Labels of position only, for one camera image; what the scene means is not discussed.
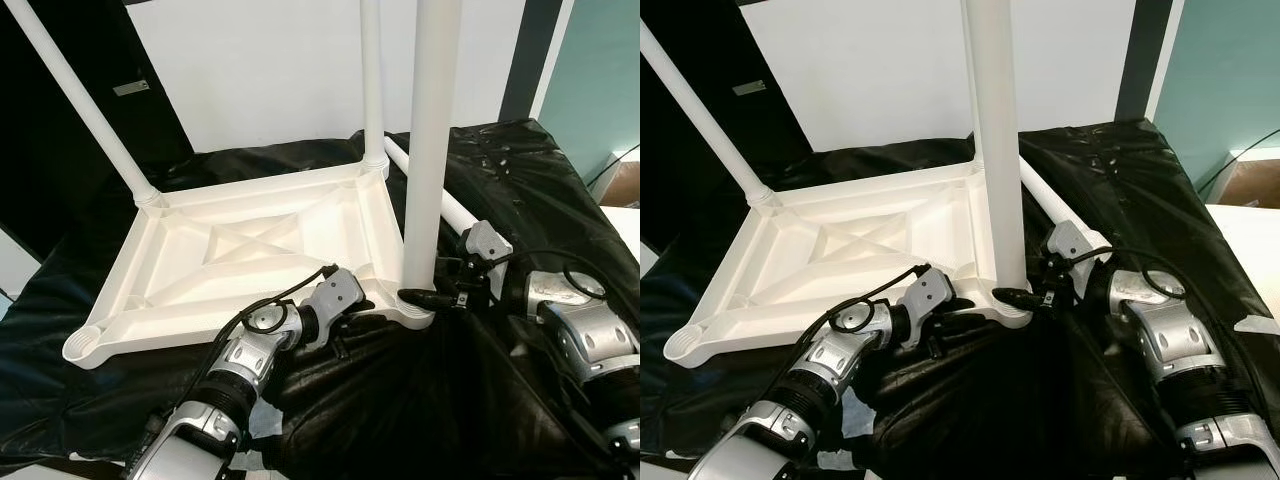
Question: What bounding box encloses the black plastic sheet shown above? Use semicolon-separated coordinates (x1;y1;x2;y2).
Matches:
0;120;641;480
640;120;1280;480

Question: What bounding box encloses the white side table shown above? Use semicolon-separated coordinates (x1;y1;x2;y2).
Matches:
600;205;641;261
1205;205;1280;331

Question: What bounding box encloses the brown cardboard box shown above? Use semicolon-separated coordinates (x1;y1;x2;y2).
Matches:
605;160;641;206
1215;160;1280;206

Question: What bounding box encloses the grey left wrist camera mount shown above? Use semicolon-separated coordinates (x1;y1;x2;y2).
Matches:
898;268;956;346
310;268;366;346

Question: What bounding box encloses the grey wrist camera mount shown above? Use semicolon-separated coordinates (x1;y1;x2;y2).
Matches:
1048;222;1101;271
465;222;514;271
898;268;956;346
310;268;366;346

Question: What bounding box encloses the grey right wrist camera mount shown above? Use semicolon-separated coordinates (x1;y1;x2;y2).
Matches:
1048;222;1101;271
465;222;514;271

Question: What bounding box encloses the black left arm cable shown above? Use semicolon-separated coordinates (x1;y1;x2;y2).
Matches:
185;264;338;401
765;264;928;401

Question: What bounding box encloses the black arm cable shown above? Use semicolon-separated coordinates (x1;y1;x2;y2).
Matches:
765;264;928;401
185;264;338;401
505;250;616;301
1090;248;1196;301

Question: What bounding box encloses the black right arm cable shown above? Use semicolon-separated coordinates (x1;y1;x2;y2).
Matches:
1090;248;1196;301
505;250;616;301

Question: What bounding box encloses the black vertical post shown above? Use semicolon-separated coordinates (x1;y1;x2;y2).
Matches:
1115;0;1173;123
500;0;566;123

